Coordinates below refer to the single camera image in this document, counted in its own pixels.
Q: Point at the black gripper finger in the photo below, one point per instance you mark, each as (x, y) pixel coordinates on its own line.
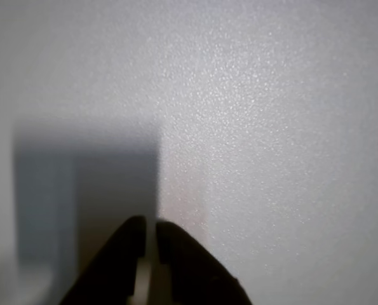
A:
(109, 270)
(195, 273)

